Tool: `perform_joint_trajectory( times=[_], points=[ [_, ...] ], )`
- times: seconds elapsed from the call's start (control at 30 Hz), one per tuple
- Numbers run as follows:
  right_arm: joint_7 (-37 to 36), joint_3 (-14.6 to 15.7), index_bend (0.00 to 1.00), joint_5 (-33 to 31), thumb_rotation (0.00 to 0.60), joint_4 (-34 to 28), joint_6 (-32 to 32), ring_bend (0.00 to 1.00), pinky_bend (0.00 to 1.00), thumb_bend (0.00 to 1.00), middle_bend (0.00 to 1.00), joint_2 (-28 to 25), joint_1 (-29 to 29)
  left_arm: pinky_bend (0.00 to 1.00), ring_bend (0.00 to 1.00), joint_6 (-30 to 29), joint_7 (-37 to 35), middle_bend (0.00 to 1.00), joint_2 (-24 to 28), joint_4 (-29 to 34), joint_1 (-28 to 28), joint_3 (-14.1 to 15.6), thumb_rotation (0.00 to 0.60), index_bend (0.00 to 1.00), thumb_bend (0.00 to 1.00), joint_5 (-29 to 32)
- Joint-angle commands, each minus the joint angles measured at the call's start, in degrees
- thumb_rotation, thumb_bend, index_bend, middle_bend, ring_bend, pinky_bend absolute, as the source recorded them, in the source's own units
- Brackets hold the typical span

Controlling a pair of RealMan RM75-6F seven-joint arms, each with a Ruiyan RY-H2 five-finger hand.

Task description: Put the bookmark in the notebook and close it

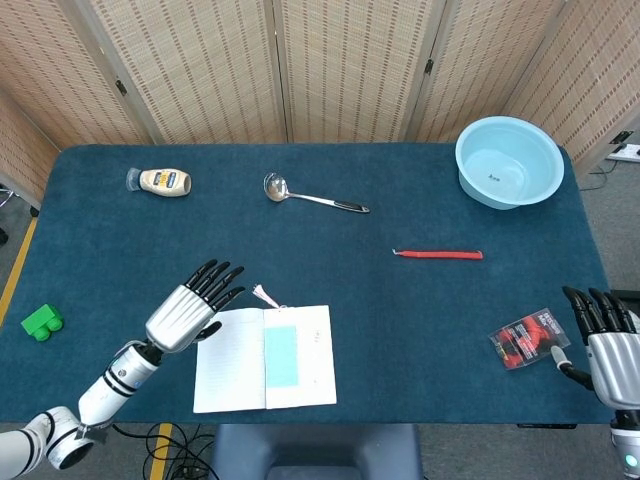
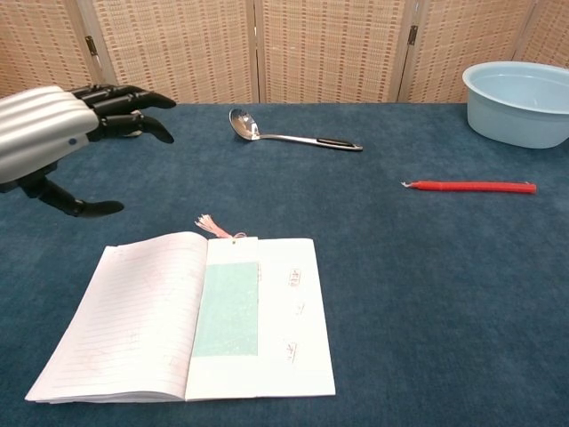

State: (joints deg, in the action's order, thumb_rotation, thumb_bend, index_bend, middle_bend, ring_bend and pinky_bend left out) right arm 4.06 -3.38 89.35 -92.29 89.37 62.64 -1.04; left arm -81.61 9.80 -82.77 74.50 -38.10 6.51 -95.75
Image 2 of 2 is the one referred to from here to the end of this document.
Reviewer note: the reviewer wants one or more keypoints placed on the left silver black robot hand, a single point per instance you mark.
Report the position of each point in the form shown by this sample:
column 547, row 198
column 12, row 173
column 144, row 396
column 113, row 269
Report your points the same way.
column 40, row 129

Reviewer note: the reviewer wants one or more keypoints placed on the white lined notebook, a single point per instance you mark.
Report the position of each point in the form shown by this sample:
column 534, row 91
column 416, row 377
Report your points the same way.
column 133, row 320

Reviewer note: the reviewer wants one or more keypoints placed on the light blue white bookmark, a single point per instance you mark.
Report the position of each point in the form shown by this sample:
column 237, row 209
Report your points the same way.
column 226, row 311

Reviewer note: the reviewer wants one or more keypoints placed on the brass screen hinge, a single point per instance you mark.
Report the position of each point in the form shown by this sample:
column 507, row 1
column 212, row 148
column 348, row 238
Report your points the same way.
column 412, row 34
column 91, row 45

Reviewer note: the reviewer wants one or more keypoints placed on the woven bamboo folding screen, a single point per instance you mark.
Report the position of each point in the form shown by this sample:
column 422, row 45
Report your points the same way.
column 311, row 44

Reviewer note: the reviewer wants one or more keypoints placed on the teal table cloth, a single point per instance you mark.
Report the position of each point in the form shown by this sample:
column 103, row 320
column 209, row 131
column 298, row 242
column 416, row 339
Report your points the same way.
column 422, row 289

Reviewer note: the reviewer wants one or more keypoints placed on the red candle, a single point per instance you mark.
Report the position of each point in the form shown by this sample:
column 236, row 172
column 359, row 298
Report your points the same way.
column 471, row 186

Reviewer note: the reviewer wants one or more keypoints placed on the light blue plastic basin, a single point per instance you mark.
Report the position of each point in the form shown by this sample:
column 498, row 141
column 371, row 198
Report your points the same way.
column 511, row 120

